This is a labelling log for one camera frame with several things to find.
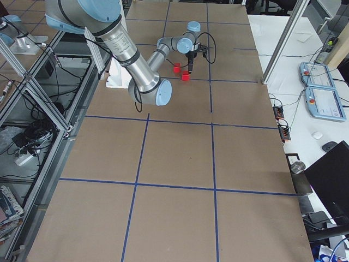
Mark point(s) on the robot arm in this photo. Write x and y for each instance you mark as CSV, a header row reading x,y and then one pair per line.
x,y
104,20

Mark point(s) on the metal cup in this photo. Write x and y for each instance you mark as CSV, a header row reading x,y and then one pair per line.
x,y
297,167

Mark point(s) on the aluminium frame post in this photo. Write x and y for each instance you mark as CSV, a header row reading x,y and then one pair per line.
x,y
297,13

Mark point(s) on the teach pendant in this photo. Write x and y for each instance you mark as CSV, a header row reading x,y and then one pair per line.
x,y
316,75
324,103

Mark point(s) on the orange black connector box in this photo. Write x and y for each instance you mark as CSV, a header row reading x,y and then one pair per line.
x,y
278,112

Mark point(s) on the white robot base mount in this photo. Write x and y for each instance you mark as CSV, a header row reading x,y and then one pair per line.
x,y
118,76

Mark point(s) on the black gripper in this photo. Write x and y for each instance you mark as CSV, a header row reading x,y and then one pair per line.
x,y
190,57

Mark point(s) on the aluminium side frame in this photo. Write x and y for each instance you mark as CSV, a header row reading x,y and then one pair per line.
x,y
47,81

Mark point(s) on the black laptop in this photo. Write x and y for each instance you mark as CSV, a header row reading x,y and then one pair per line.
x,y
328,177

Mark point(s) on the red cube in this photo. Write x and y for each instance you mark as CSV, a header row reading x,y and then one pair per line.
x,y
177,68
185,76

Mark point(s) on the upper teach pendant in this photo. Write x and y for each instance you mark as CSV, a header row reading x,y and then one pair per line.
x,y
316,75

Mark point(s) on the lower teach pendant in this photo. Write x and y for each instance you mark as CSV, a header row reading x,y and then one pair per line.
x,y
324,103

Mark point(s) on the black computer mouse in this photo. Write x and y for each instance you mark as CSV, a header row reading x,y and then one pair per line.
x,y
328,146

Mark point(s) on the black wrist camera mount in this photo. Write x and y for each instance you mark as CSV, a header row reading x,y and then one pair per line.
x,y
202,49

